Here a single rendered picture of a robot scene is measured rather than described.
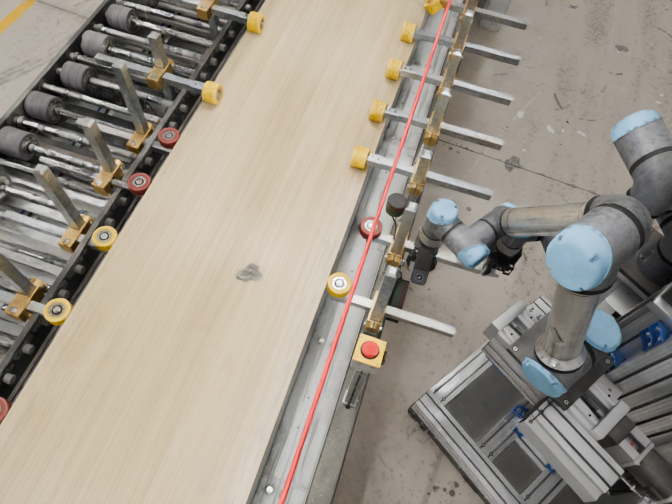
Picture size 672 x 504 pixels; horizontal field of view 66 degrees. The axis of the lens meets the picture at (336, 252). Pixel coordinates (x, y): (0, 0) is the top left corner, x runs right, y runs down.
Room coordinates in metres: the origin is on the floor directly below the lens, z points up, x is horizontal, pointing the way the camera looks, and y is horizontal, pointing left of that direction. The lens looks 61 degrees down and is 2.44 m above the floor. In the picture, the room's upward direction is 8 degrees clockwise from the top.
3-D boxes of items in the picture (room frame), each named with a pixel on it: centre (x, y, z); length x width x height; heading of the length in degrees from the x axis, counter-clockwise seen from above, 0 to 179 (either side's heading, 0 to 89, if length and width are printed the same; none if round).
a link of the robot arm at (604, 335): (0.55, -0.68, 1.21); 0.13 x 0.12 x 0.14; 134
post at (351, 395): (0.42, -0.12, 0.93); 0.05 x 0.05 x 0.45; 80
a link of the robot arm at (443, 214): (0.79, -0.27, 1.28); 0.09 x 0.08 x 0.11; 44
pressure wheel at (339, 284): (0.74, -0.03, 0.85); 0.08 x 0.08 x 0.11
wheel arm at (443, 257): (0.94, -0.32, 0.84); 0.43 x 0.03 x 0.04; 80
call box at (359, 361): (0.42, -0.12, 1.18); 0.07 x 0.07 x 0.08; 80
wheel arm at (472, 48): (1.94, -0.42, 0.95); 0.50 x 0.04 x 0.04; 80
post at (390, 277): (0.68, -0.16, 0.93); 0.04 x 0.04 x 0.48; 80
